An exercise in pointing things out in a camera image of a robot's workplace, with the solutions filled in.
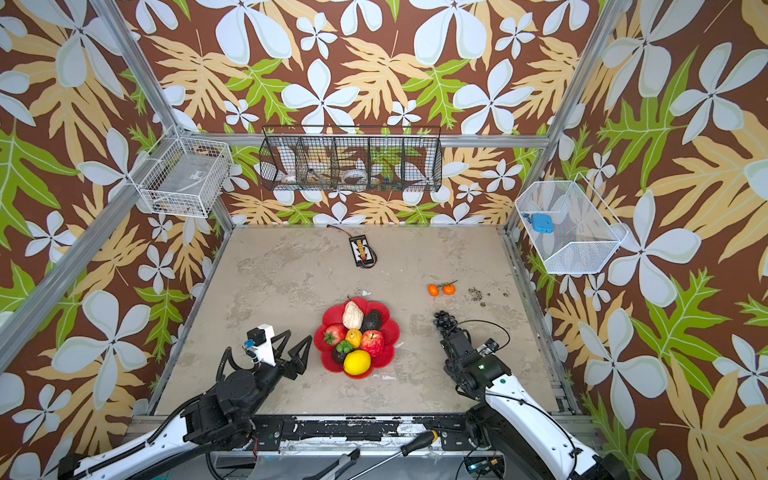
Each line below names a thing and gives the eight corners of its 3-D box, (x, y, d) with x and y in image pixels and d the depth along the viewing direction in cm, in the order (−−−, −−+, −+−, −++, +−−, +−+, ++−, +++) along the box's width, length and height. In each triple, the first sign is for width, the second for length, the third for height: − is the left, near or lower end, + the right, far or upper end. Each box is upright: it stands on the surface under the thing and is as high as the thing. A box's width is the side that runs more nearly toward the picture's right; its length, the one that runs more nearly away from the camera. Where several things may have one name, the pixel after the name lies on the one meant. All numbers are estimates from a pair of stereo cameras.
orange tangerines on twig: (430, 298, 101) (431, 293, 99) (427, 288, 104) (428, 284, 101) (459, 293, 102) (460, 289, 100) (455, 284, 105) (457, 280, 103)
